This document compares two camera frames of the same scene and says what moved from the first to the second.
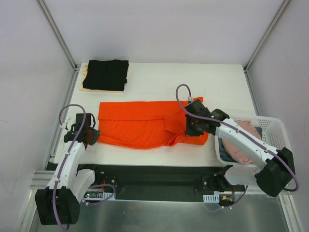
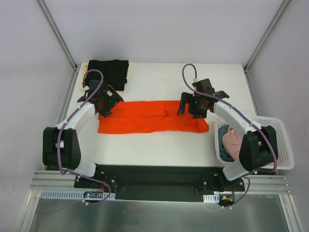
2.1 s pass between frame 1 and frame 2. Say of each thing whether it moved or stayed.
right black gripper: moved
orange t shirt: moved
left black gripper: moved
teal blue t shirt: stayed
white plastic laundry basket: stayed
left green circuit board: stayed
